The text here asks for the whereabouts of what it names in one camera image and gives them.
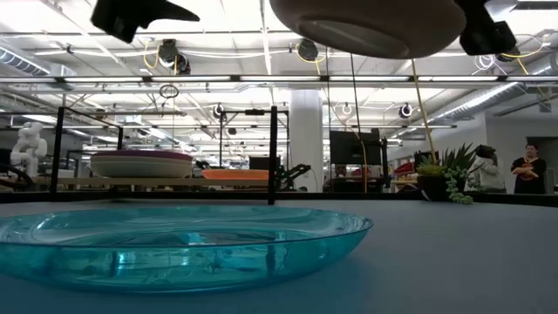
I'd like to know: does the long ceiling light strip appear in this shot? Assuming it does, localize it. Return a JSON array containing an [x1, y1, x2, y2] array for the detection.
[[0, 74, 558, 84]]

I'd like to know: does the opaque salmon plate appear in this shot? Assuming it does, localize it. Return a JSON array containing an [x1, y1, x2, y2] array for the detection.
[[269, 0, 467, 60]]

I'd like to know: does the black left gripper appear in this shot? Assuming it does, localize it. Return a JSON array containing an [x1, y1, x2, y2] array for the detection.
[[90, 0, 201, 44]]

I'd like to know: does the clear orange plate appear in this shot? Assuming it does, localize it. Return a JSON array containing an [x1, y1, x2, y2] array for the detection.
[[201, 168, 270, 181]]

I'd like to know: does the black hanging cable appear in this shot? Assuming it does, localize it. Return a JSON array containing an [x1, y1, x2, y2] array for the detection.
[[350, 51, 371, 193]]

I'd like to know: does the cream white plate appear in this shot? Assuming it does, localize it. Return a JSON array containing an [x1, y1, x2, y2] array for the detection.
[[90, 156, 194, 179]]

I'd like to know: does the person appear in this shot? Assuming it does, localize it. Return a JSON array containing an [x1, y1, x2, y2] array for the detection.
[[473, 144, 507, 195], [510, 142, 548, 195]]

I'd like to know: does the white humanoid robot figure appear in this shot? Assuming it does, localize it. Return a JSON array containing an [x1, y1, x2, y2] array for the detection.
[[9, 121, 48, 178]]

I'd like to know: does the succulent plant in black pot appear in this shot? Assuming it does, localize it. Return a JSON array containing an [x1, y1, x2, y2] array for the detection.
[[416, 143, 485, 205]]

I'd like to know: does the clear teal plate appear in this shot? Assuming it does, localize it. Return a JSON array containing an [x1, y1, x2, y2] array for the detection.
[[0, 204, 375, 294]]

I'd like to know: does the white building column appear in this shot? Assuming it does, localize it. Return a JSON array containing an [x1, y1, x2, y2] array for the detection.
[[289, 89, 324, 193]]

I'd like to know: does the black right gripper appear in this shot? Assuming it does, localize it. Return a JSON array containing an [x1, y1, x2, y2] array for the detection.
[[453, 0, 520, 57]]

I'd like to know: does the black monitor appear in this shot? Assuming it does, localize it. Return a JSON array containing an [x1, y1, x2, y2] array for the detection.
[[329, 130, 383, 166]]

